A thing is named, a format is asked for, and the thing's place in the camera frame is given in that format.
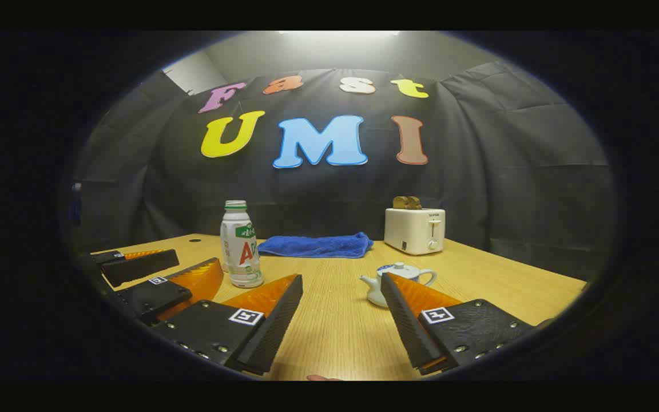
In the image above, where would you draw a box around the black backdrop cloth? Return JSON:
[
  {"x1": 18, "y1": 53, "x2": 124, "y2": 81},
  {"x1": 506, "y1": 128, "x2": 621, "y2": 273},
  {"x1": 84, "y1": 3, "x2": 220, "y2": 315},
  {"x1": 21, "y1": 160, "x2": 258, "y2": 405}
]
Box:
[{"x1": 72, "y1": 62, "x2": 616, "y2": 281}]

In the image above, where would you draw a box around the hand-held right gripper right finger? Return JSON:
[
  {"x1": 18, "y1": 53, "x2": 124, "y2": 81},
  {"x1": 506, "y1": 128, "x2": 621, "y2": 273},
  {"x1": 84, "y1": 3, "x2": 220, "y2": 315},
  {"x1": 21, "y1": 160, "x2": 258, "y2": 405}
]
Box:
[{"x1": 380, "y1": 272, "x2": 536, "y2": 377}]

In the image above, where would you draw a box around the white blue teacup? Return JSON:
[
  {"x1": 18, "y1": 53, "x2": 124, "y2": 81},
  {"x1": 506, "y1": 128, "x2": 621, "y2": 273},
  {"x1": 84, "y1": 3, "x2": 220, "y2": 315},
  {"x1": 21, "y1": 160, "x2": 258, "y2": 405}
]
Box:
[{"x1": 360, "y1": 269, "x2": 438, "y2": 308}]

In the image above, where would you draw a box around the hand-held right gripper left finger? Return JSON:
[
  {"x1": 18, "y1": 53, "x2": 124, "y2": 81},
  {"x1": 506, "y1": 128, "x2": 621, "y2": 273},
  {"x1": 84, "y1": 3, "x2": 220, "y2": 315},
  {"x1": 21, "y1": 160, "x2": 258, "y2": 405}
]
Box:
[{"x1": 152, "y1": 274, "x2": 304, "y2": 377}]

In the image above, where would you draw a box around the white toaster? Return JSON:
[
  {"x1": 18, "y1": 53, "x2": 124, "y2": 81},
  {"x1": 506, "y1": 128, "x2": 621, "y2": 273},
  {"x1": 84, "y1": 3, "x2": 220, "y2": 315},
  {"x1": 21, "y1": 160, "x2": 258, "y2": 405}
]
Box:
[{"x1": 384, "y1": 207, "x2": 446, "y2": 256}]

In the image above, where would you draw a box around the white water bottle green label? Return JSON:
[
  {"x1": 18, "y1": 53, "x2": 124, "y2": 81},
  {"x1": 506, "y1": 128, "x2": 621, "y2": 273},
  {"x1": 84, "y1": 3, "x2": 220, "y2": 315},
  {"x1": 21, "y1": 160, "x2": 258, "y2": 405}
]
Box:
[{"x1": 220, "y1": 200, "x2": 265, "y2": 288}]

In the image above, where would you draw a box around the blue towel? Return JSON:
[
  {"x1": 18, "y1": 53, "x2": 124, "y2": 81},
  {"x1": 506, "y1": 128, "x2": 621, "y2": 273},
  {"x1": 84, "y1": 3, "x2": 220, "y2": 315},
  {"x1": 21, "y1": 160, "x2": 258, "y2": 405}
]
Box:
[{"x1": 257, "y1": 232, "x2": 374, "y2": 259}]

